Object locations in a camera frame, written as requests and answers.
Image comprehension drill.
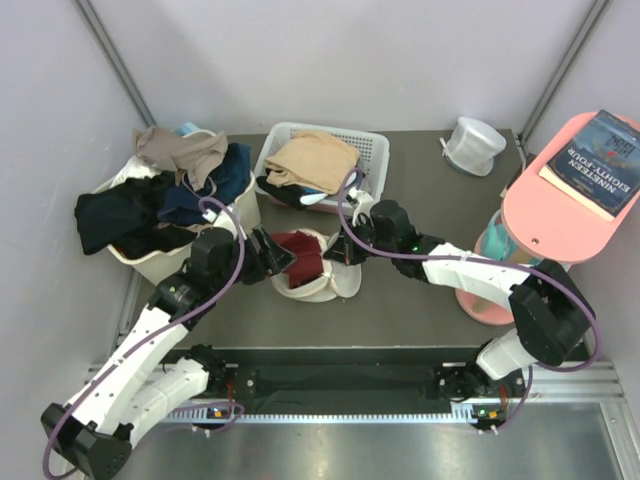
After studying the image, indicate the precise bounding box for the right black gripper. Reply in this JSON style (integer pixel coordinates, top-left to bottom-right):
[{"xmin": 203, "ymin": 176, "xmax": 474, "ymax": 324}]
[{"xmin": 324, "ymin": 217, "xmax": 397, "ymax": 268}]

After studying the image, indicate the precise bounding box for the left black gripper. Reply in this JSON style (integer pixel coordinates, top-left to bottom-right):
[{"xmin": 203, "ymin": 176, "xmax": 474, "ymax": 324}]
[{"xmin": 212, "ymin": 225, "xmax": 295, "ymax": 292}]

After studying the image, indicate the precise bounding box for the dark red bra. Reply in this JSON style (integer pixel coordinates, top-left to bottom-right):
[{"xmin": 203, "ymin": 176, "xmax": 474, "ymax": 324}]
[{"xmin": 273, "ymin": 231, "xmax": 324, "ymax": 289}]

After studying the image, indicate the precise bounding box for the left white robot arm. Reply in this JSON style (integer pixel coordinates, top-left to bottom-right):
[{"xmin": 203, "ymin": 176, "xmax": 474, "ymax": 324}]
[{"xmin": 41, "ymin": 211, "xmax": 296, "ymax": 479}]

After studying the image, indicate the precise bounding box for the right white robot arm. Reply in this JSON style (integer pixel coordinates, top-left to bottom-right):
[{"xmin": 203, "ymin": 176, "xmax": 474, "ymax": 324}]
[{"xmin": 324, "ymin": 187, "xmax": 595, "ymax": 396}]

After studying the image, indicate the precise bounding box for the cream laundry hamper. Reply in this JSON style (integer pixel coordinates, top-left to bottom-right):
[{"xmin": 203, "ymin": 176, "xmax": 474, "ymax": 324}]
[{"xmin": 89, "ymin": 129, "xmax": 260, "ymax": 284}]

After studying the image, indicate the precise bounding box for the grey garment in basket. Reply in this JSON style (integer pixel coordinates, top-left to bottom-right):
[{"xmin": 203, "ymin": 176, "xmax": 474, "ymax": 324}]
[{"xmin": 323, "ymin": 181, "xmax": 370, "ymax": 208}]

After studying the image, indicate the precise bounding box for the black white sock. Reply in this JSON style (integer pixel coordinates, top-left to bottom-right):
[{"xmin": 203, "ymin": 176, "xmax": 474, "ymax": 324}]
[{"xmin": 263, "ymin": 169, "xmax": 368, "ymax": 208}]

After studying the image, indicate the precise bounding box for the beige folded garment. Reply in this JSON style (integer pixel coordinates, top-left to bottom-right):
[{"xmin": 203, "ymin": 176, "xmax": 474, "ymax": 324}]
[{"xmin": 264, "ymin": 130, "xmax": 360, "ymax": 195}]

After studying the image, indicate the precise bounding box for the white perforated plastic basket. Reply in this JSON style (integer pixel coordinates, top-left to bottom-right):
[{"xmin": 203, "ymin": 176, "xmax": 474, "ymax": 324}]
[{"xmin": 254, "ymin": 122, "xmax": 390, "ymax": 201}]

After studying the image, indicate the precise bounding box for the taupe garment on hamper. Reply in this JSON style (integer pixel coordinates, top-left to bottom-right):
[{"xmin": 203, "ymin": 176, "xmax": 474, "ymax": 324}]
[{"xmin": 132, "ymin": 126, "xmax": 228, "ymax": 190}]

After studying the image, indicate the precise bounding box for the black garment pile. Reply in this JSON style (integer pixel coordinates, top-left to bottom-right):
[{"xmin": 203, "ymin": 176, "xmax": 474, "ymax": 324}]
[{"xmin": 74, "ymin": 172, "xmax": 196, "ymax": 260}]

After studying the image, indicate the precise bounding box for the teal item under table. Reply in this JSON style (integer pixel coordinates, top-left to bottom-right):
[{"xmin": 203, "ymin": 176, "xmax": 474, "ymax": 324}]
[{"xmin": 481, "ymin": 210, "xmax": 516, "ymax": 261}]

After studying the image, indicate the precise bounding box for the dark blue paperback book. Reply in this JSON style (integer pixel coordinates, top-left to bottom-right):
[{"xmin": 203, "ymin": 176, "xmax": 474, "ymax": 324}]
[{"xmin": 539, "ymin": 110, "xmax": 639, "ymax": 222}]

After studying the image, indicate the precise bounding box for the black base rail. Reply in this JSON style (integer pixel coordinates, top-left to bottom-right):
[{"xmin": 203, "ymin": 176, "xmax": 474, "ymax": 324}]
[{"xmin": 214, "ymin": 346, "xmax": 525, "ymax": 416}]

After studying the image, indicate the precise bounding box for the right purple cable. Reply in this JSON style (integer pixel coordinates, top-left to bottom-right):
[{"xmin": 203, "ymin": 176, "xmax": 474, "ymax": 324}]
[{"xmin": 337, "ymin": 167, "xmax": 601, "ymax": 434}]

